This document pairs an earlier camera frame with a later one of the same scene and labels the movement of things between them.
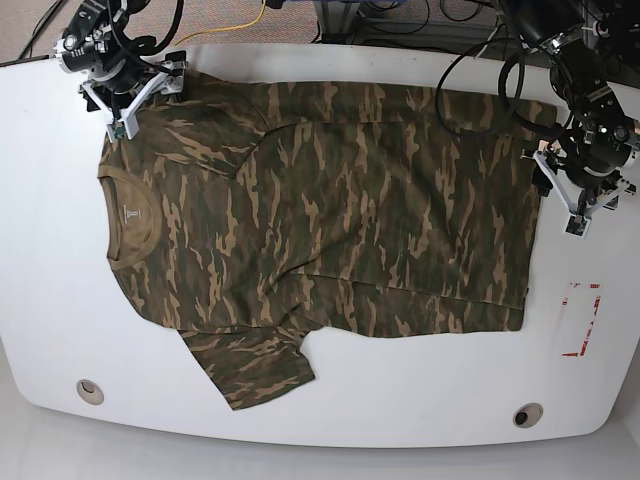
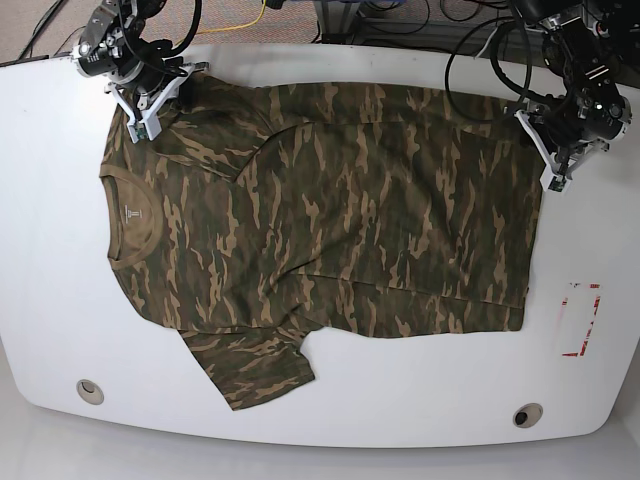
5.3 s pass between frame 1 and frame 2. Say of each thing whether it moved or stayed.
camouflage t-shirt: stayed
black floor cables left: stayed
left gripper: moved
